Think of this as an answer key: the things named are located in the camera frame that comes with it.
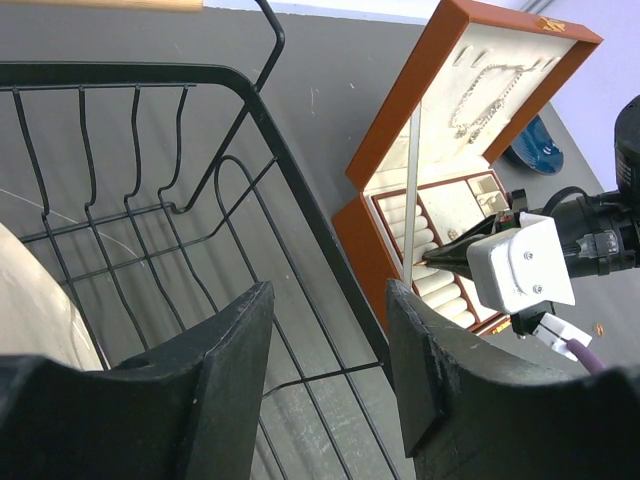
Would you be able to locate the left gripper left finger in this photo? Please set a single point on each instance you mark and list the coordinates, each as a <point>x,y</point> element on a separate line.
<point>186,409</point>

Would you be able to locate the brown jewelry box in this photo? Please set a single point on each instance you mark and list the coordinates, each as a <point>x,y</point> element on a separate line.
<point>423,173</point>

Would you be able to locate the blue leaf dish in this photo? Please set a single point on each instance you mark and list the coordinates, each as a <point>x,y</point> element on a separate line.
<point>535,149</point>

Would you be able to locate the cream square plate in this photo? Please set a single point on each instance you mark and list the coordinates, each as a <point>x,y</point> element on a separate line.
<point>37,316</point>

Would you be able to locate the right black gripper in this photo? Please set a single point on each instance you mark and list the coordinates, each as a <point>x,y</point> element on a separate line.
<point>452,257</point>

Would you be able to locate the black wire basket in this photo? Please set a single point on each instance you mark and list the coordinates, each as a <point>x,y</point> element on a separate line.
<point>142,167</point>

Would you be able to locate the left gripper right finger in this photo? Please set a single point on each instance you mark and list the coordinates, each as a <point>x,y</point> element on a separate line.
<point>469,410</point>

